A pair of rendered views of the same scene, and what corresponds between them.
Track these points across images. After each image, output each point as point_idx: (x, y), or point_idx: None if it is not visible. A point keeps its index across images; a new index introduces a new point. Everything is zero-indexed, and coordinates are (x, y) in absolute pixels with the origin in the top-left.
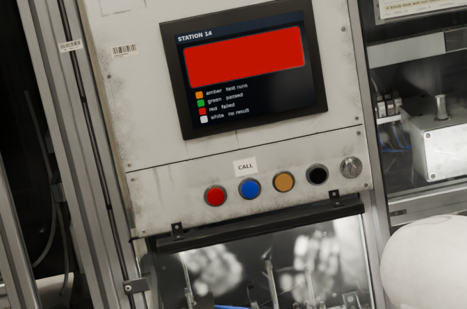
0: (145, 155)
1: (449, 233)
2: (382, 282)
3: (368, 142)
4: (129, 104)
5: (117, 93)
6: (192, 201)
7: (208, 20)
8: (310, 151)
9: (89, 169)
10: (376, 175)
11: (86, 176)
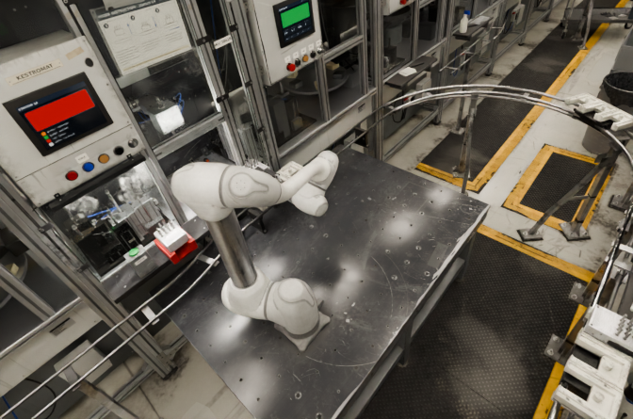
0: (24, 169)
1: (196, 172)
2: (174, 196)
3: (137, 130)
4: (2, 149)
5: None
6: (60, 181)
7: (32, 96)
8: (111, 142)
9: None
10: (144, 142)
11: None
